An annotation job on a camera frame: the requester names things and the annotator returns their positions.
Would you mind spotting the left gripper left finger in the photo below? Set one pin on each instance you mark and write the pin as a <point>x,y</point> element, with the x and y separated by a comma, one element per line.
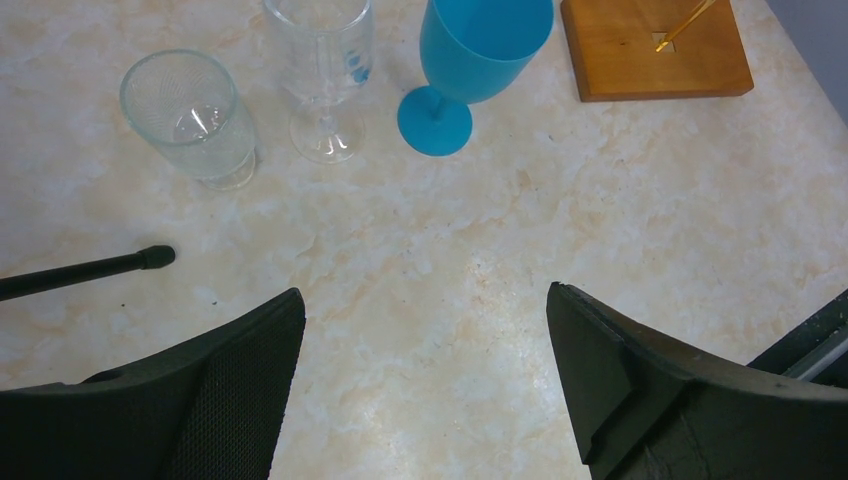
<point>211,407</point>

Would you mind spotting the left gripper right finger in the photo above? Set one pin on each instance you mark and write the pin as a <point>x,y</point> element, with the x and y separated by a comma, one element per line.
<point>645,405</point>

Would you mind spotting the short clear glass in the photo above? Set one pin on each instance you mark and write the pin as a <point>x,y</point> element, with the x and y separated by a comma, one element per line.
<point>186,105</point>

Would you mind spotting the tall clear wine glass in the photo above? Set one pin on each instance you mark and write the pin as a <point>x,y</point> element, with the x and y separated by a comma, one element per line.
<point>325,53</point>

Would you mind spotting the blue wine glass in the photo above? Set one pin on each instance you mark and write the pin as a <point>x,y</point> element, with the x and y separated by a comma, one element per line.
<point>470,51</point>

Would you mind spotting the wooden gold wine glass rack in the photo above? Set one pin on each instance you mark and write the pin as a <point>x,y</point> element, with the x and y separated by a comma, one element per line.
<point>655,50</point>

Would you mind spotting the black perforated music stand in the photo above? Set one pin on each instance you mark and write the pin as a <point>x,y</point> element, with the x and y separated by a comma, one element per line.
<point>154,257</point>

